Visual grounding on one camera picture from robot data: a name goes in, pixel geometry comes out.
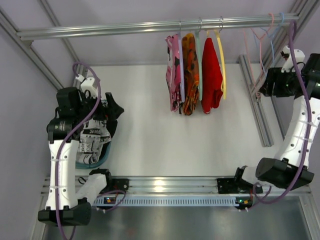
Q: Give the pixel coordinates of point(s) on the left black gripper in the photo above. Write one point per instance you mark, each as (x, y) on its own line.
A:
(110, 110)

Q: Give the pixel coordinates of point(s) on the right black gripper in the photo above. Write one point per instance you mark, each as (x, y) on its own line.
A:
(268, 81)

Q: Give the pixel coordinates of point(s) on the pink wire hanger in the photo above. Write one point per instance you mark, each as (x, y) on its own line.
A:
(258, 40)

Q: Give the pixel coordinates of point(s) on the black white print trousers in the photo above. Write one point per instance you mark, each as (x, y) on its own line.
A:
(93, 142)

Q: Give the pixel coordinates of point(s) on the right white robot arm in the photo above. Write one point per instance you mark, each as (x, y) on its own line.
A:
(279, 171)

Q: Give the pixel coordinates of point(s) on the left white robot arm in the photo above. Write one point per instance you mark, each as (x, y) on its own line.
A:
(79, 140)

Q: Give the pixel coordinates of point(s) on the yellow plastic hanger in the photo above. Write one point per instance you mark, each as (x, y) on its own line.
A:
(223, 86)

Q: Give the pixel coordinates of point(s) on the red trousers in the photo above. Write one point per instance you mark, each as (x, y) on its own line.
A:
(211, 78)

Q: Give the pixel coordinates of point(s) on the pink camouflage trousers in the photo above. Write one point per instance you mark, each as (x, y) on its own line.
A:
(173, 76)

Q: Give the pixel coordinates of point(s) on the lilac plastic hanger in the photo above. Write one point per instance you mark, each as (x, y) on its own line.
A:
(182, 80)

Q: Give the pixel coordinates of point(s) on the orange camouflage trousers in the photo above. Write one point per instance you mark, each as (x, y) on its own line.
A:
(191, 74)

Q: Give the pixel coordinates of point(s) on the mint green plastic hanger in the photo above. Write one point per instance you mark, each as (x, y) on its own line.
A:
(199, 59)

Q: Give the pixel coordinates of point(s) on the black garment in bin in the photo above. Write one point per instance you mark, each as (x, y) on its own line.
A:
(111, 127)

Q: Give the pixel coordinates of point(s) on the teal plastic bin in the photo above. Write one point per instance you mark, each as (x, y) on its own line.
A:
(105, 157)

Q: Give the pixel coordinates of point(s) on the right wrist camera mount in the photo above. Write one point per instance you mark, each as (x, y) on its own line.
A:
(288, 65)

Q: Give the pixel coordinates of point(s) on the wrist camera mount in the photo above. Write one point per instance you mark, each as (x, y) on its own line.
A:
(89, 86)
(288, 65)

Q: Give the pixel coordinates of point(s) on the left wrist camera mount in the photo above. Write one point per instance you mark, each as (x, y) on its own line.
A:
(89, 86)

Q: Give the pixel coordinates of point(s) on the light blue wire hanger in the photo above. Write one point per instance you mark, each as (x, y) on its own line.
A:
(271, 35)

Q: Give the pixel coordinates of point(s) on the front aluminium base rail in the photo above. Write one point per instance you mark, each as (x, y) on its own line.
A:
(143, 191)

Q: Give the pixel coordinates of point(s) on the aluminium hanging rail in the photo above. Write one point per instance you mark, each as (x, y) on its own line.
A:
(65, 32)

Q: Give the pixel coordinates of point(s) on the right aluminium frame post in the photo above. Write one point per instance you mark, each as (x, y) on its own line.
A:
(301, 11)

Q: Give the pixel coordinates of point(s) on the aluminium frame post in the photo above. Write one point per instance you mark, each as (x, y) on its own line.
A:
(301, 11)
(52, 58)

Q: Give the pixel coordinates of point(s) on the left aluminium frame post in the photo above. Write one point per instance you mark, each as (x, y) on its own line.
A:
(52, 58)

